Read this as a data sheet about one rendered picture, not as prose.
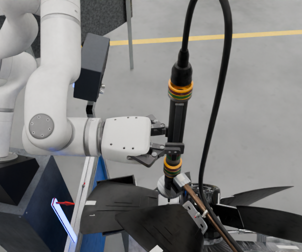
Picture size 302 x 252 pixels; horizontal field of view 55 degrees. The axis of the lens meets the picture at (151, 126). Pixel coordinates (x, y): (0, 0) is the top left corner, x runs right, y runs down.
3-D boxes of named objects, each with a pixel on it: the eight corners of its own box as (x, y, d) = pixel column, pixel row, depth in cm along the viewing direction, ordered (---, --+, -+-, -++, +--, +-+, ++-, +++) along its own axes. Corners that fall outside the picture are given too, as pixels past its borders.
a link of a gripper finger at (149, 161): (120, 146, 62) (143, 136, 64) (136, 173, 58) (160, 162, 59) (119, 142, 61) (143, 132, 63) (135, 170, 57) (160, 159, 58)
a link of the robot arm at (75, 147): (84, 112, 59) (94, 122, 68) (20, 110, 59) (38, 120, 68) (81, 154, 57) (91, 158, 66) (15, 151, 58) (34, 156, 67)
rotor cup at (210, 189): (218, 221, 95) (219, 181, 95) (228, 238, 80) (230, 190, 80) (173, 219, 95) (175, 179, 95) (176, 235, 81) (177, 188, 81)
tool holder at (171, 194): (193, 196, 76) (197, 177, 69) (171, 210, 74) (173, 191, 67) (173, 171, 81) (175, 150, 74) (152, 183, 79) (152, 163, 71)
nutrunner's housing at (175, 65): (179, 193, 80) (201, 52, 45) (167, 200, 78) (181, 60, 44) (171, 182, 82) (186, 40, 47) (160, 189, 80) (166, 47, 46)
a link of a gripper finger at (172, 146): (152, 150, 62) (183, 151, 62) (151, 162, 60) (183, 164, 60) (152, 141, 60) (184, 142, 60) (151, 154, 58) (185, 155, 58)
